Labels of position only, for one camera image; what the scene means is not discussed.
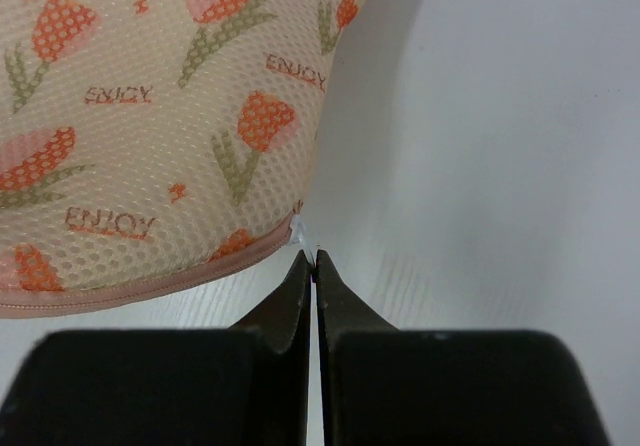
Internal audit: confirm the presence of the floral mesh laundry bag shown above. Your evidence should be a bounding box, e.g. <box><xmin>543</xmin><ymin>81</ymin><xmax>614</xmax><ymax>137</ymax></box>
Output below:
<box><xmin>1</xmin><ymin>0</ymin><xmax>366</xmax><ymax>318</ymax></box>

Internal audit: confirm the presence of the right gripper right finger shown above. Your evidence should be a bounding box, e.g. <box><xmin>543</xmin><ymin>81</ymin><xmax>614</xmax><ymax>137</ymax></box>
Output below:
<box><xmin>314</xmin><ymin>251</ymin><xmax>610</xmax><ymax>445</ymax></box>

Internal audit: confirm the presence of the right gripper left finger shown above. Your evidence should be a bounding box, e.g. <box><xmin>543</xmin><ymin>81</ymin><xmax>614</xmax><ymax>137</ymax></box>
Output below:
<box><xmin>1</xmin><ymin>254</ymin><xmax>311</xmax><ymax>445</ymax></box>

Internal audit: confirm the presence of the white zipper pull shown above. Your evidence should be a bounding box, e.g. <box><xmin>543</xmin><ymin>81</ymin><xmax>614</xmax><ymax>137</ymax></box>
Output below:
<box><xmin>288</xmin><ymin>214</ymin><xmax>316</xmax><ymax>266</ymax></box>

